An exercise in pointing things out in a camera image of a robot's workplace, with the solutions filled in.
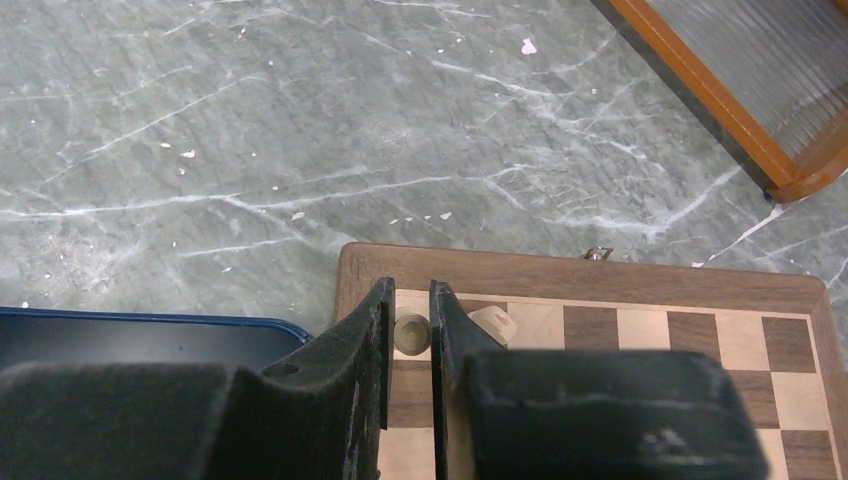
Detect light wooden rook piece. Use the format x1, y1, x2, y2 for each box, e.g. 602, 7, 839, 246
393, 312, 431, 357

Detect wooden shelf rack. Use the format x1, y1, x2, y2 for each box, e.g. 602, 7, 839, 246
611, 0, 847, 203

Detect wooden chess board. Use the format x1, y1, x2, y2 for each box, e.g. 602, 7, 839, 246
335, 243, 847, 479

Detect light wooden knight piece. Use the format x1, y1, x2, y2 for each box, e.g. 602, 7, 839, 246
468, 305, 518, 346

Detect blue square tray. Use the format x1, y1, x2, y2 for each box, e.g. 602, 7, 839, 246
1, 307, 312, 372

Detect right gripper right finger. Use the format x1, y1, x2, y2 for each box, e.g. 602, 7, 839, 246
429, 281, 770, 479

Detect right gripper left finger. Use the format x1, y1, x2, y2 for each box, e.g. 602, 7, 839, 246
1, 278, 395, 479

